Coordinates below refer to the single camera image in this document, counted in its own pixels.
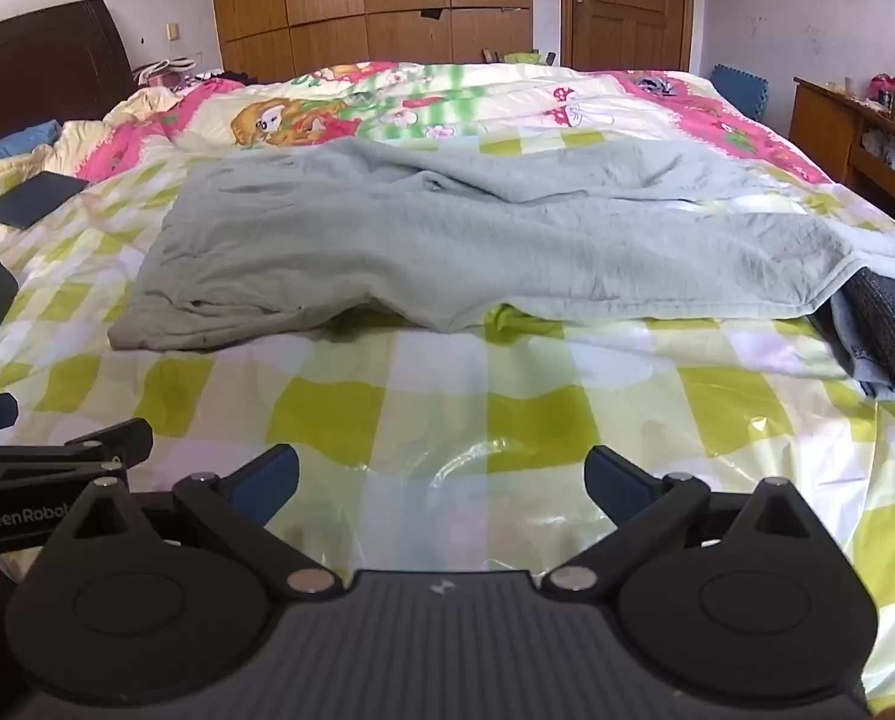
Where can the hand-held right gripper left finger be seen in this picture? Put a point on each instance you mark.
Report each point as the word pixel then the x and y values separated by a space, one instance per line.
pixel 264 484

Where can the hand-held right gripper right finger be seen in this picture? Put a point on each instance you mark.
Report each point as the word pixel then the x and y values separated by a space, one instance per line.
pixel 614 481

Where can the grey pants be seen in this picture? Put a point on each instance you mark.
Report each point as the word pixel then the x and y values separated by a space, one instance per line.
pixel 417 240

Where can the cartoon print checked quilt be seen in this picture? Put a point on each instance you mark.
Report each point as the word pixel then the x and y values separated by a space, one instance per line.
pixel 507 420

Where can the dark tablet case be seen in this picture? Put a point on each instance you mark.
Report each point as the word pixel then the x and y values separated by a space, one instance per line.
pixel 35 199

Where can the blue folded towel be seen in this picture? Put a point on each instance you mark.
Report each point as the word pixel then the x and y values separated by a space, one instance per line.
pixel 12 146

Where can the dark denim cloth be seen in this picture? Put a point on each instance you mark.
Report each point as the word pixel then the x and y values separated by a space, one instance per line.
pixel 886 337

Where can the dark wooden headboard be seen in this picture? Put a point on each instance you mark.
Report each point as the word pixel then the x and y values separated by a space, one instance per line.
pixel 35 67

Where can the white patterned bag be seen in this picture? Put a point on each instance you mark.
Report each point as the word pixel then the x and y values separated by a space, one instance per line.
pixel 164 73

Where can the wooden side table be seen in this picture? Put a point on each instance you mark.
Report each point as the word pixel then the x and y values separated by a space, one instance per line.
pixel 822 127

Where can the blue foam mat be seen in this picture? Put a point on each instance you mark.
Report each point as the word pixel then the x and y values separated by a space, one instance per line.
pixel 740 90

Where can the green cloth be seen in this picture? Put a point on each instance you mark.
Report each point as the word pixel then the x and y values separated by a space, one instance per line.
pixel 522 58

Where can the wooden door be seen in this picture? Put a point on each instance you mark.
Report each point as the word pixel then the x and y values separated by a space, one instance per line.
pixel 627 4

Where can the wooden wardrobe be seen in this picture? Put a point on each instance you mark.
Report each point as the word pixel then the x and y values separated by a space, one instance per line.
pixel 365 7

